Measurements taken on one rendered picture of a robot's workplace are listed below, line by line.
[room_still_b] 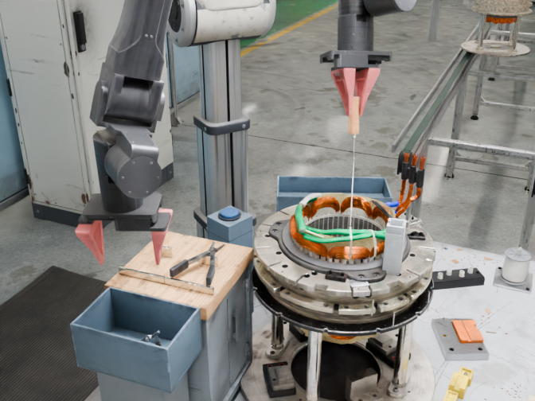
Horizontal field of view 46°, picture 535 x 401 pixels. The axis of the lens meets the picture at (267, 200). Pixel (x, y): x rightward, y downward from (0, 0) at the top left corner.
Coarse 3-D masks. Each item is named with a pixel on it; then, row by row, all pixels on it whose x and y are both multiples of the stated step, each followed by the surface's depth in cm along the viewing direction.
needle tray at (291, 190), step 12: (288, 180) 145; (300, 180) 145; (312, 180) 145; (324, 180) 145; (336, 180) 144; (348, 180) 144; (360, 180) 144; (372, 180) 144; (384, 180) 144; (288, 192) 146; (300, 192) 146; (312, 192) 146; (324, 192) 146; (336, 192) 146; (348, 192) 146; (360, 192) 146; (372, 192) 146; (384, 192) 144; (276, 204) 136; (288, 204) 136
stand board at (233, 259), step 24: (168, 240) 119; (192, 240) 119; (144, 264) 111; (168, 264) 111; (192, 264) 111; (240, 264) 111; (120, 288) 105; (144, 288) 105; (168, 288) 105; (216, 288) 105
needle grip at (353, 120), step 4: (356, 96) 102; (356, 100) 101; (356, 104) 102; (352, 108) 102; (356, 108) 102; (352, 112) 102; (356, 112) 102; (352, 116) 102; (356, 116) 102; (352, 120) 102; (356, 120) 102; (352, 124) 102; (356, 124) 102; (352, 128) 102; (356, 128) 102; (352, 132) 102; (356, 132) 102
